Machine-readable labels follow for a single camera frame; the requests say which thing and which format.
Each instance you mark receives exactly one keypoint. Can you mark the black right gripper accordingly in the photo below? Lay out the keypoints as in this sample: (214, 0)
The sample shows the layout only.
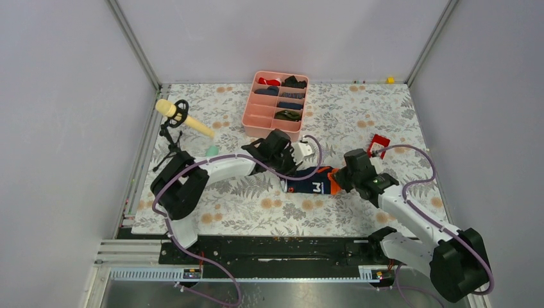
(344, 184)

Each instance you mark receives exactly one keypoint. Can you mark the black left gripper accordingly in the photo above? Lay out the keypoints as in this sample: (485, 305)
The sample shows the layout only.
(293, 162)

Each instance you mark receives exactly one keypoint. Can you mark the navy orange boxer underwear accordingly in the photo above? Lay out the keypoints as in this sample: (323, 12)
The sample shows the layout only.
(322, 182)

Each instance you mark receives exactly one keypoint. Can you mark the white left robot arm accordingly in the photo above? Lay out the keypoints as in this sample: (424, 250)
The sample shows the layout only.
(179, 186)

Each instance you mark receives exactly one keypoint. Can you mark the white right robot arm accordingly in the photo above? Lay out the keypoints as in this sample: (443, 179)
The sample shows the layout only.
(454, 260)

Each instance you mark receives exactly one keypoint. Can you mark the olive green rolled garment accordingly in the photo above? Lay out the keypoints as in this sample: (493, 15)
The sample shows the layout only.
(288, 115)

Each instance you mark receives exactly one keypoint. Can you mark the red small box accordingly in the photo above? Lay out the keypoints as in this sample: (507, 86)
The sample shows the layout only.
(377, 144)

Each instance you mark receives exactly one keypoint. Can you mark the blue rolled garment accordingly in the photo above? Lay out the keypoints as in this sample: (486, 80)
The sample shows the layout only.
(289, 105)

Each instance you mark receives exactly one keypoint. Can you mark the pink compartment organizer box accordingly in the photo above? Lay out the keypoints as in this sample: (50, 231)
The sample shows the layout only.
(258, 116)

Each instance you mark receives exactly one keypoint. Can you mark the striped rolled garment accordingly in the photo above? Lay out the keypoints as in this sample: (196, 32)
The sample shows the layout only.
(293, 95)

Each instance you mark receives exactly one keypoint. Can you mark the navy rolled garment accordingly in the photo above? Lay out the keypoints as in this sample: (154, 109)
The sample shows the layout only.
(269, 91)

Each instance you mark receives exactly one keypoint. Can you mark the mint green microphone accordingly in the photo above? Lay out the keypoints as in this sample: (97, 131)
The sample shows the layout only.
(212, 151)

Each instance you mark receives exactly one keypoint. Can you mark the black rolled garment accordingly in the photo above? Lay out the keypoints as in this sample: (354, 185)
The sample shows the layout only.
(293, 82)

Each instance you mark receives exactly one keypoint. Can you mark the red rolled garment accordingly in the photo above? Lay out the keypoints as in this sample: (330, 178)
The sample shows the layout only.
(271, 82)

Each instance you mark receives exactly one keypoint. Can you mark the floral table mat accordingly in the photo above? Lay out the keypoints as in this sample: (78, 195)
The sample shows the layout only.
(342, 117)

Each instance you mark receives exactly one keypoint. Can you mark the black tripod microphone stand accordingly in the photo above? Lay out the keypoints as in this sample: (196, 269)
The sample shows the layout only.
(173, 146)

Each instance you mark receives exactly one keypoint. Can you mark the yellow microphone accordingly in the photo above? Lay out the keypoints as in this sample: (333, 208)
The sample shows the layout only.
(178, 113)

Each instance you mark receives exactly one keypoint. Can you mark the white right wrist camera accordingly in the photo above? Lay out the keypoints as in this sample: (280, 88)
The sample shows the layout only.
(376, 162)

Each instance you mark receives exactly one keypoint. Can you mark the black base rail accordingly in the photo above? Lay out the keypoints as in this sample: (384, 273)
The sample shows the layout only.
(277, 257)

